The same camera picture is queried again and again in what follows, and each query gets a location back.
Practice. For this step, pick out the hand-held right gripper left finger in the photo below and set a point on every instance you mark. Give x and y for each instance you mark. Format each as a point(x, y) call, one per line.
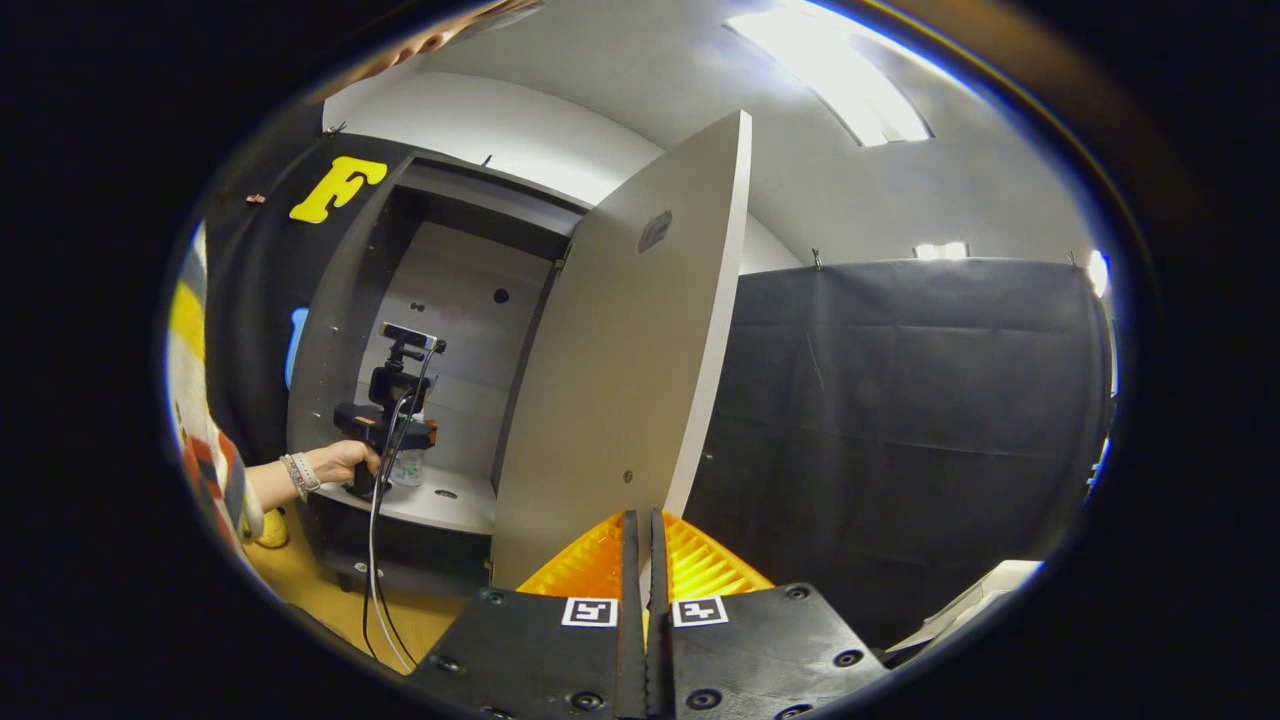
point(631, 570)

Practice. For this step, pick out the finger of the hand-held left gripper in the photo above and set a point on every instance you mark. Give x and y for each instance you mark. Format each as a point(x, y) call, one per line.
point(430, 435)

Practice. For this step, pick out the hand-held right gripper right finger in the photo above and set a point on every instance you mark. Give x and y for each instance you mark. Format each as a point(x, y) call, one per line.
point(657, 570)

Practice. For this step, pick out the white bottle green label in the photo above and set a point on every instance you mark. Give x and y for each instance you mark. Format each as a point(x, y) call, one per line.
point(408, 468)

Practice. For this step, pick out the grey cabinet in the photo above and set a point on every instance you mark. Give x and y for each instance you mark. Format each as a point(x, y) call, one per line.
point(460, 290)

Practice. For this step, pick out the beige cabinet door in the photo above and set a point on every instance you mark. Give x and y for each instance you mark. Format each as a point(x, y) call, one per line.
point(620, 380)

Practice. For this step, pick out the striped knit sweater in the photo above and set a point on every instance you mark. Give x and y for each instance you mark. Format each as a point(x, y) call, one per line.
point(200, 450)

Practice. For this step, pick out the small ceiling light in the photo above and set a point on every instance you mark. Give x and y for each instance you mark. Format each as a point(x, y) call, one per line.
point(1098, 272)
point(940, 251)

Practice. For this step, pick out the long ceiling light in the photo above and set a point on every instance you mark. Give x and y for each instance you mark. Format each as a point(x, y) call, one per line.
point(830, 70)

